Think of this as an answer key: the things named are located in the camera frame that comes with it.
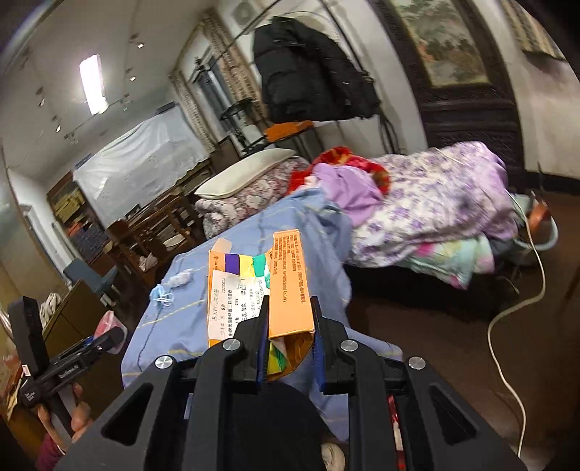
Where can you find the white pillow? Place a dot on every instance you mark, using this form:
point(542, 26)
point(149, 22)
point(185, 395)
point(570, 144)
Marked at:
point(244, 174)

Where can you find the pink plastic bag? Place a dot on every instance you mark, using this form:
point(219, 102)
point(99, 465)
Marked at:
point(108, 324)

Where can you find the wooden armchair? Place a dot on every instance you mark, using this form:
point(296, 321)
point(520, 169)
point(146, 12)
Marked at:
point(131, 244)

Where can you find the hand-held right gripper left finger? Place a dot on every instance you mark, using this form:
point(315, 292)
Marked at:
point(259, 367)

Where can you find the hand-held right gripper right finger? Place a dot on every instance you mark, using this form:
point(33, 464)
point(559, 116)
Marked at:
point(318, 362)

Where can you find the blue face mask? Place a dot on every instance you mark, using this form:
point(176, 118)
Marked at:
point(161, 293)

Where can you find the black round metal stand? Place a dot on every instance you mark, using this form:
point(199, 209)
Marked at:
point(235, 108)

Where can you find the red snack packet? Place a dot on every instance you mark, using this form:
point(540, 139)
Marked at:
point(395, 425)

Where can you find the pastel patterned blanket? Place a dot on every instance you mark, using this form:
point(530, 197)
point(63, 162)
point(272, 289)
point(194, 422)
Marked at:
point(453, 258)

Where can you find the patterned curtain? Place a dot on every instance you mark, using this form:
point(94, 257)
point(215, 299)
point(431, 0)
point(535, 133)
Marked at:
point(226, 77)

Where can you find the folded dark floral quilt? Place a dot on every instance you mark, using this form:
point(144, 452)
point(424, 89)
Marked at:
point(253, 204)

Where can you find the ceiling light panel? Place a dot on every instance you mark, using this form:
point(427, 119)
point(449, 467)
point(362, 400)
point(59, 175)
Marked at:
point(93, 84)

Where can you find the bookshelf with books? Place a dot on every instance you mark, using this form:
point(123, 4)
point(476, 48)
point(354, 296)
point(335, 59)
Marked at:
point(77, 213)

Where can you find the white lace cover cloth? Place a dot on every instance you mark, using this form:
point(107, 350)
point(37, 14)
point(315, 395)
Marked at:
point(136, 167)

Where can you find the blue upholstered chair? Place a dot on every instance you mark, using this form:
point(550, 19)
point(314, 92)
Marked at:
point(90, 276)

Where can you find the person's white shoe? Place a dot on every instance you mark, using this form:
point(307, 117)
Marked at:
point(333, 455)

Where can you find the brown wooden cabinet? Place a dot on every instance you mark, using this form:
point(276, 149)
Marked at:
point(77, 317)

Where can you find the dark framed landscape painting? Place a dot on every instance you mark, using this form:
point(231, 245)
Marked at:
point(435, 45)

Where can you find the person's left hand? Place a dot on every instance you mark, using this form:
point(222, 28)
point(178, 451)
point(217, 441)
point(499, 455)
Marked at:
point(77, 419)

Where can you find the purple floral quilt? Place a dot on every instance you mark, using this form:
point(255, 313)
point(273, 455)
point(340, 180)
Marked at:
point(430, 199)

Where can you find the round wall vent fan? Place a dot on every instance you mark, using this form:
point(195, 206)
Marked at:
point(245, 14)

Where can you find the crumpled white printed paper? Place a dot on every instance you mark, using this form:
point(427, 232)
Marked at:
point(183, 277)

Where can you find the person's black trouser leg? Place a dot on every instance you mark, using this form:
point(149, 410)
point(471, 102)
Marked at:
point(285, 430)

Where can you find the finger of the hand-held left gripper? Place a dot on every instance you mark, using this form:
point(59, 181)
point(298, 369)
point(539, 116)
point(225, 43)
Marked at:
point(108, 338)

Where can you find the black padded jacket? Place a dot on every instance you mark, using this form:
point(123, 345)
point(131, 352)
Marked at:
point(308, 72)

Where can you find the person's left forearm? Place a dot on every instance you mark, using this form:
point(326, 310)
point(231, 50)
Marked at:
point(47, 455)

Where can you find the long orange cardboard box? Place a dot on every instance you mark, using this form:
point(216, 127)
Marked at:
point(290, 290)

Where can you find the red blanket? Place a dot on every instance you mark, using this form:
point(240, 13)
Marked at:
point(344, 156)

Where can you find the plain purple cloth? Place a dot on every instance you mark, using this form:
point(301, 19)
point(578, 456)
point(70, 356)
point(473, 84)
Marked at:
point(349, 190)

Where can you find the light framed picture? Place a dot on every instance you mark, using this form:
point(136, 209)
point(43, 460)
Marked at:
point(534, 31)

